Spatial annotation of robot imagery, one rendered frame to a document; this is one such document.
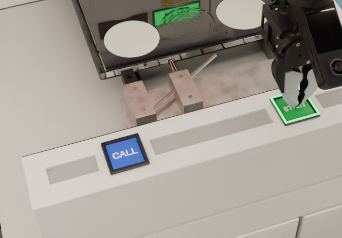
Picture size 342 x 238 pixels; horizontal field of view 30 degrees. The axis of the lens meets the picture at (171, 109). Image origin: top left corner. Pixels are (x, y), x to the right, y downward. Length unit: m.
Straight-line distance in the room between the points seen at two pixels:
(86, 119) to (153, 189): 0.29
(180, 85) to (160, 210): 0.23
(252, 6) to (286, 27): 0.38
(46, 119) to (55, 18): 0.28
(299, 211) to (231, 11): 0.39
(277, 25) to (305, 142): 0.19
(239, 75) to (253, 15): 0.14
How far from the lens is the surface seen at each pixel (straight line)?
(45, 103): 1.18
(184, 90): 1.05
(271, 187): 1.01
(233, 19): 1.20
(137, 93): 1.05
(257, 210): 1.05
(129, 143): 0.91
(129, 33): 1.17
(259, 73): 1.12
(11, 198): 1.06
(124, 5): 1.24
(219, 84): 1.10
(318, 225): 1.17
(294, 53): 0.85
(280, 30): 0.85
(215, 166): 0.91
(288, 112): 0.95
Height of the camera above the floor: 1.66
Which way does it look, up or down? 47 degrees down
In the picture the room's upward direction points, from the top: 3 degrees counter-clockwise
